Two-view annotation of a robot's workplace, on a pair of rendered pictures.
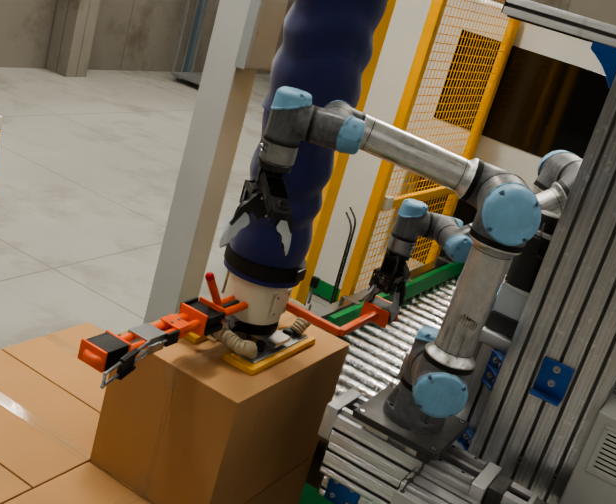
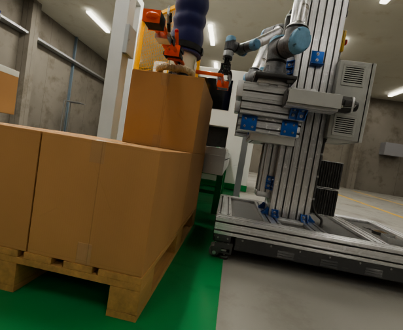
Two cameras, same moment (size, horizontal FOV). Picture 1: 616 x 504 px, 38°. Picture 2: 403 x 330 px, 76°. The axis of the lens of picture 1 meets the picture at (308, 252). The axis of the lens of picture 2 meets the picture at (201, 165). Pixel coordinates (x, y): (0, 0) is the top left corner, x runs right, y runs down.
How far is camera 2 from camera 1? 1.64 m
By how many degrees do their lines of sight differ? 25
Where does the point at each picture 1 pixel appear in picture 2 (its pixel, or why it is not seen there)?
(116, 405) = (135, 106)
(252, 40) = (127, 41)
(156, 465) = (162, 128)
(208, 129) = (113, 79)
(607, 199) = not seen: outside the picture
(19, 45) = not seen: outside the picture
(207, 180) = (115, 99)
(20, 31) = not seen: outside the picture
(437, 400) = (301, 40)
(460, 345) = (305, 16)
